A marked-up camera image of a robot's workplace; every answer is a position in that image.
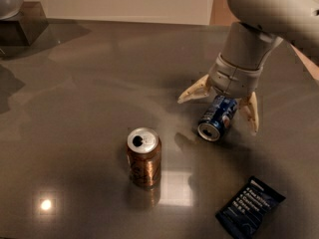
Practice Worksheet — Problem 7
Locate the blue pepsi can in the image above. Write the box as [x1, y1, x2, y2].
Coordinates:
[197, 96, 237, 141]

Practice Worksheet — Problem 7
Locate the dark blue snack bar wrapper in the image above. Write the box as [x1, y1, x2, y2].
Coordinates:
[215, 176, 285, 239]

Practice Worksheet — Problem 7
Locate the brown soda can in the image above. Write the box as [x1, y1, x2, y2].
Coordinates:
[127, 127, 161, 188]

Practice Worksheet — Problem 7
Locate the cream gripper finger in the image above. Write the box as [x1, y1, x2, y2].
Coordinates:
[239, 93, 259, 133]
[177, 74, 211, 104]

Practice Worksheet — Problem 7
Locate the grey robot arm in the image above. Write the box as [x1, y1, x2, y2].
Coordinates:
[178, 0, 319, 132]

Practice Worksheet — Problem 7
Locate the dark brown block stand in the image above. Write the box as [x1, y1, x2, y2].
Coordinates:
[0, 2, 49, 46]

